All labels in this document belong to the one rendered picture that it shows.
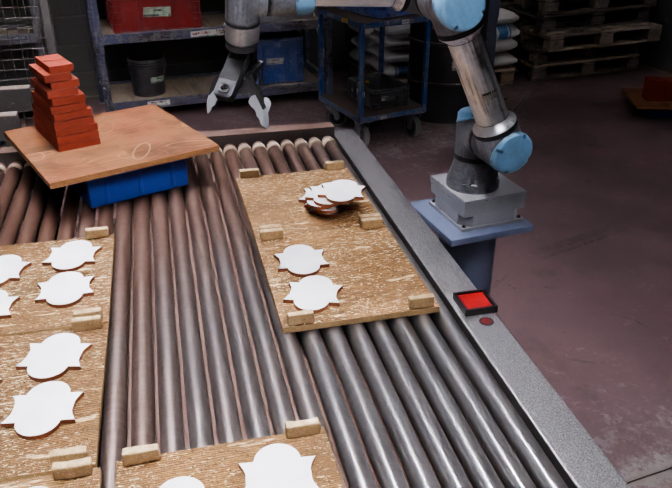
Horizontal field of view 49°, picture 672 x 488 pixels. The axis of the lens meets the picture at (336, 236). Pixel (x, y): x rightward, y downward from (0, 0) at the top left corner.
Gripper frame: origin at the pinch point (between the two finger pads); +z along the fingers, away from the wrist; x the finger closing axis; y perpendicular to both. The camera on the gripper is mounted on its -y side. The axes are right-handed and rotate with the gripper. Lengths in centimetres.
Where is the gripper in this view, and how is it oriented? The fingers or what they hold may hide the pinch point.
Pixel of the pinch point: (236, 123)
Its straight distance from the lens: 176.4
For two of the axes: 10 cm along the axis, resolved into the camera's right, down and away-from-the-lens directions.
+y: 3.0, -5.9, 7.5
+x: -9.5, -2.7, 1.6
